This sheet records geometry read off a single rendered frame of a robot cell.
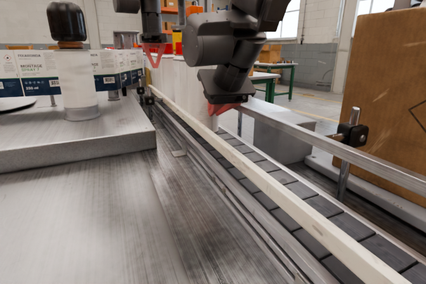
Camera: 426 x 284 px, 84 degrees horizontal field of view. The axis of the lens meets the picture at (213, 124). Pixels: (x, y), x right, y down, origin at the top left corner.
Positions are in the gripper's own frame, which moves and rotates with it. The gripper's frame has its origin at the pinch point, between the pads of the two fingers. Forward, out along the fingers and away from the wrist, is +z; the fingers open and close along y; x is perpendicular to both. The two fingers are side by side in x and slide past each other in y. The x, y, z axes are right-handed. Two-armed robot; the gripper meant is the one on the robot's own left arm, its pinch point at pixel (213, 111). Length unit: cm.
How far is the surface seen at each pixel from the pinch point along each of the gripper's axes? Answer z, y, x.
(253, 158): -3.4, -2.0, 13.7
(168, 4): 333, -187, -678
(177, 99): 13.6, 1.9, -15.5
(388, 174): -22.1, -2.4, 25.7
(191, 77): 0.7, 1.8, -11.2
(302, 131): -15.8, -2.5, 16.5
